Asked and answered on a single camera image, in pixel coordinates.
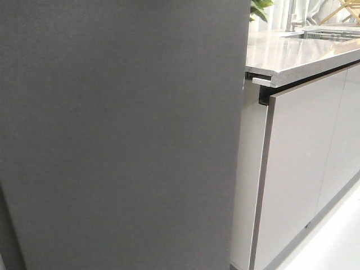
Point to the stainless steel sink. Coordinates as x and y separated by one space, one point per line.
298 34

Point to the metal sink drain basket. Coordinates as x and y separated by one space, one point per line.
331 35

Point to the grey right cabinet door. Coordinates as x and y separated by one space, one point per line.
343 159

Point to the dark grey fridge door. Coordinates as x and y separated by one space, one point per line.
120 127

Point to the grey stone countertop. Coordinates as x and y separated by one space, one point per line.
281 58

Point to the green leafy potted plant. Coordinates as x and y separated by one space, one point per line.
257 9

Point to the grey cabinet door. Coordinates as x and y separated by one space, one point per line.
301 121
343 159

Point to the chrome kitchen faucet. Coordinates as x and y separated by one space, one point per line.
296 15

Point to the grey left cabinet door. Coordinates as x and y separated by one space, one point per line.
301 121

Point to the grey cabinet side panel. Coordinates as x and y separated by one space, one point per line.
252 131

